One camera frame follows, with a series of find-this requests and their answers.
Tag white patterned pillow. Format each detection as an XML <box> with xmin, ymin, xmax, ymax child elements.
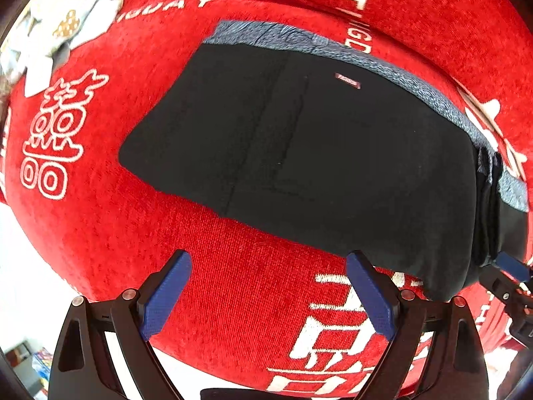
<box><xmin>1</xmin><ymin>0</ymin><xmax>124</xmax><ymax>98</ymax></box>

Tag black pants with patterned waistband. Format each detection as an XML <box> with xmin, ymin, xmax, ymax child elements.
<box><xmin>118</xmin><ymin>21</ymin><xmax>528</xmax><ymax>299</ymax></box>

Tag red blanket with white characters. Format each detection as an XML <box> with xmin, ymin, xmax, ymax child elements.
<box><xmin>1</xmin><ymin>0</ymin><xmax>532</xmax><ymax>399</ymax></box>

